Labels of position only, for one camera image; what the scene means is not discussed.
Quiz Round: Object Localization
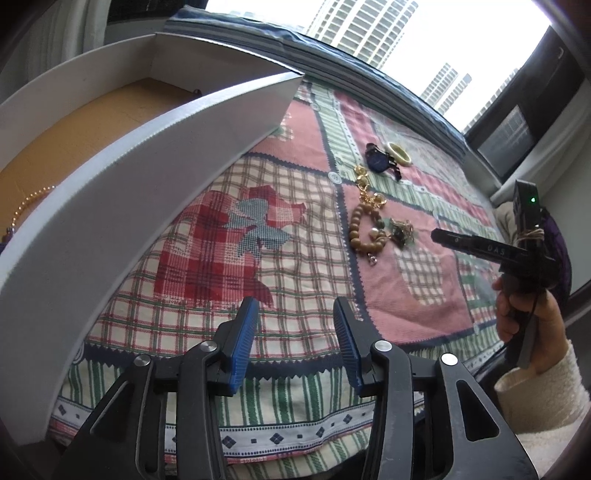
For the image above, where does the wooden bead bracelet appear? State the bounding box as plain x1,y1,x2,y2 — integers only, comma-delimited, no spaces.
351,203,387,254

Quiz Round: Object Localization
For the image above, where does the tall high-rise building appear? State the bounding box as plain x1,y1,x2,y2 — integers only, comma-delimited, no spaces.
305,0,419,70

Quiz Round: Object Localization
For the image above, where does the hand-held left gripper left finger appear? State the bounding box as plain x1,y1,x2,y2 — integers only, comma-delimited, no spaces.
51,296,260,480

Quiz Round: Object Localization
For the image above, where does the small gold dark charm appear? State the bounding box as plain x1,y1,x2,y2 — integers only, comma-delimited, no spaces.
388,218,416,245

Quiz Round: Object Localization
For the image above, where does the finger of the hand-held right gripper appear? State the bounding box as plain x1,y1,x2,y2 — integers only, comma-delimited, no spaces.
431,228,528,266

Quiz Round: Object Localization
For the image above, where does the person's right forearm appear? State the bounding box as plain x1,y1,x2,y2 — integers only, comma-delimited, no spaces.
494,340,591,435

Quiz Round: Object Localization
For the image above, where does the slim high-rise building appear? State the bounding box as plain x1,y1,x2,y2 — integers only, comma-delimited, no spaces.
420,62,474,116

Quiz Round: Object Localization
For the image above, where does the dark wrist watch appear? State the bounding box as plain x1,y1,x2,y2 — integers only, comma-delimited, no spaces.
365,142,402,179

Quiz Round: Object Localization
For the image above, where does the white curtain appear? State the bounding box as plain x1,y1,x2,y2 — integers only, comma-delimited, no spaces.
65,0,112,52

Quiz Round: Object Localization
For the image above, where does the dark window frame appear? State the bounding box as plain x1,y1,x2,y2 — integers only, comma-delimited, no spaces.
464,28,586,182

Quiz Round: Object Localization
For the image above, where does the gold chain bracelet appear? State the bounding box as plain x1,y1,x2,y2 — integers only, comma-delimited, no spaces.
360,185,389,209

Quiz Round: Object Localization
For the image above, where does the purple cloth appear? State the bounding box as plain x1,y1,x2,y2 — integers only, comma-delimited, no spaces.
540,208,574,301

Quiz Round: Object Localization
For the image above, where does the beige pillow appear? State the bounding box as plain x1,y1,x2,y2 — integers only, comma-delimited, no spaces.
494,200,520,245

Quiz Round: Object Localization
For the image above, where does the person's right hand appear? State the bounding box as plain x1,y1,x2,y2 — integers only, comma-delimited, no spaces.
492,276,570,376

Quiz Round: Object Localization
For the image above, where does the patchwork checked blanket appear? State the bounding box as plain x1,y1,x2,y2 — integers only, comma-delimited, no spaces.
48,78,498,468

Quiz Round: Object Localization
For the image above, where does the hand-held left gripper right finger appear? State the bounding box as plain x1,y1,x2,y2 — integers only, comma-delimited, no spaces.
333,296,541,480

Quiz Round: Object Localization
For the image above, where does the blue striped quilt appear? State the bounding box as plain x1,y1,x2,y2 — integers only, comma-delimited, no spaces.
166,4,467,158

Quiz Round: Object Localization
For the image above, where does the gold bead necklace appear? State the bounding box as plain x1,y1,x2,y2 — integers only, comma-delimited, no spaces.
7,185,56,232

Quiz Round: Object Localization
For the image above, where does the cream bangle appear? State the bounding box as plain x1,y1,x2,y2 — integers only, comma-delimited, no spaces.
386,142,413,165

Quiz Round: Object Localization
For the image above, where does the white cardboard box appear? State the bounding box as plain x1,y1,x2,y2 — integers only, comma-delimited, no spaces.
0,31,303,446

